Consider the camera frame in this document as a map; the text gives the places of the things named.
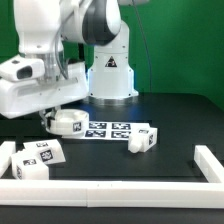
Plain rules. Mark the white U-shaped frame fence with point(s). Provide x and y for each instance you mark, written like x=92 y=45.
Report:
x=207 y=194

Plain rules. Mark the white round stool seat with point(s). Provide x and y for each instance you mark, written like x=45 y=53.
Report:
x=67 y=122

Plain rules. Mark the white marker tag sheet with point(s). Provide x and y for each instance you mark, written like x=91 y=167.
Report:
x=101 y=130

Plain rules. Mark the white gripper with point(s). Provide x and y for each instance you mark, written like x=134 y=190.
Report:
x=24 y=89

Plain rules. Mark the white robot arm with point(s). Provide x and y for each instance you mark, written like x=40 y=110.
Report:
x=68 y=50

